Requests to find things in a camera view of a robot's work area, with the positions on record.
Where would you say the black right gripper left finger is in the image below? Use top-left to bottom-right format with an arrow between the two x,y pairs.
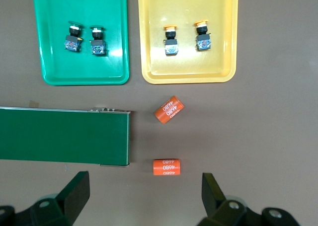
0,171 -> 90,226

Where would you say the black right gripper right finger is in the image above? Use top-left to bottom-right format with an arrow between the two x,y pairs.
197,172 -> 302,226

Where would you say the orange cylindrical battery cell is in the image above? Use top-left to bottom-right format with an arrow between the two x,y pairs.
154,95 -> 185,125
153,158 -> 181,176

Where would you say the green push button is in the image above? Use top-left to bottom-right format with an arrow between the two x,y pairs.
64,20 -> 84,53
89,25 -> 108,56

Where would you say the yellow push button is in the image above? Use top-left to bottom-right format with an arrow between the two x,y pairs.
194,19 -> 212,52
163,24 -> 179,57

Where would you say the green conveyor belt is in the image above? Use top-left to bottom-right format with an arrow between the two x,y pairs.
0,106 -> 132,166

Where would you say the green plastic tray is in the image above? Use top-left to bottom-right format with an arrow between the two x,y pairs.
32,0 -> 130,86

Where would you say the yellow plastic tray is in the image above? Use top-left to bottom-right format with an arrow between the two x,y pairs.
137,0 -> 239,85

